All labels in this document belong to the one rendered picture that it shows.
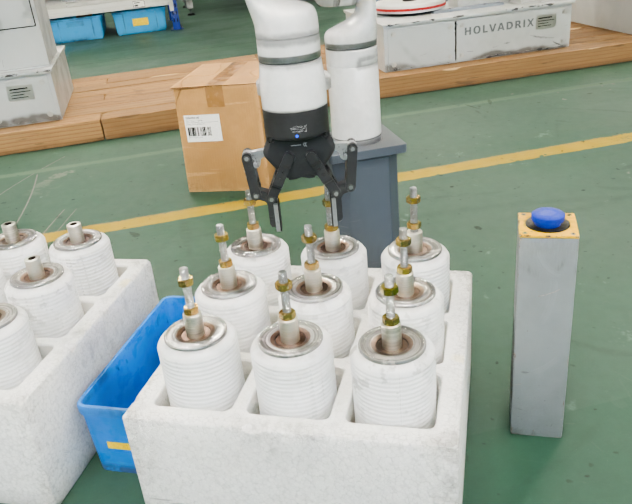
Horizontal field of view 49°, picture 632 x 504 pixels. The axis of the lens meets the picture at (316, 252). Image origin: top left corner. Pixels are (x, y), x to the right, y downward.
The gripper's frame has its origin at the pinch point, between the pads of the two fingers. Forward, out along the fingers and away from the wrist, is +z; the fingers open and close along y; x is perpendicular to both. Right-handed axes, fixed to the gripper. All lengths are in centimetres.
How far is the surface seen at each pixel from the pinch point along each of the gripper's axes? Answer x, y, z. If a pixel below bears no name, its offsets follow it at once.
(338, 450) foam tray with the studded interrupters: -20.3, 1.4, 19.4
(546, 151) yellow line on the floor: 113, 69, 35
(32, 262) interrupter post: 10.3, -39.7, 7.5
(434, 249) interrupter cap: 7.6, 17.1, 9.9
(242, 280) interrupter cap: 4.0, -9.6, 10.1
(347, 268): 7.3, 4.8, 11.5
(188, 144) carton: 107, -33, 21
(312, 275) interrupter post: -0.9, 0.0, 7.7
